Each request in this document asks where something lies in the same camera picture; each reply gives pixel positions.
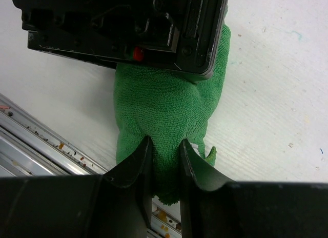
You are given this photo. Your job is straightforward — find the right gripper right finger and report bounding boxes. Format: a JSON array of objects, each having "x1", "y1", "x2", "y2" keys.
[{"x1": 179, "y1": 140, "x2": 327, "y2": 237}]

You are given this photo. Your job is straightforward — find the green microfiber towel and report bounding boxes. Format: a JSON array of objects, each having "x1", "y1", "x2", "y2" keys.
[{"x1": 113, "y1": 25, "x2": 231, "y2": 205}]

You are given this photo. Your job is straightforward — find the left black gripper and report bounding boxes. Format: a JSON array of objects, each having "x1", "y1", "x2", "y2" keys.
[{"x1": 12, "y1": 0, "x2": 228, "y2": 83}]

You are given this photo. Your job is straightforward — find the aluminium mounting rail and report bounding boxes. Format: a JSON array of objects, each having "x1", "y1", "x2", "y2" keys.
[{"x1": 0, "y1": 93, "x2": 183, "y2": 238}]

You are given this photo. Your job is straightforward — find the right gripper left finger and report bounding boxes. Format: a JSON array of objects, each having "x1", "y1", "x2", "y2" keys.
[{"x1": 1, "y1": 137, "x2": 153, "y2": 237}]

